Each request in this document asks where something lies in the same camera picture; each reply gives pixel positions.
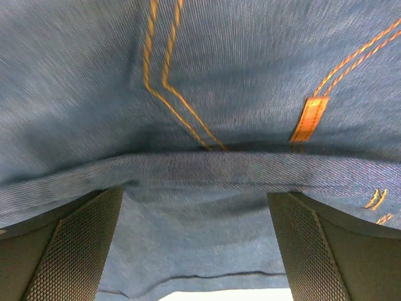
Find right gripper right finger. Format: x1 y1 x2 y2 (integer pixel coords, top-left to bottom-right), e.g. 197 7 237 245
268 193 400 300

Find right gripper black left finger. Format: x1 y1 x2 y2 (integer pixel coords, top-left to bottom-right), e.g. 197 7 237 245
1 187 123 301

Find dark blue denim trousers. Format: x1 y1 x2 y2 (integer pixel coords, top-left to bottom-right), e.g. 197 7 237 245
1 1 400 300

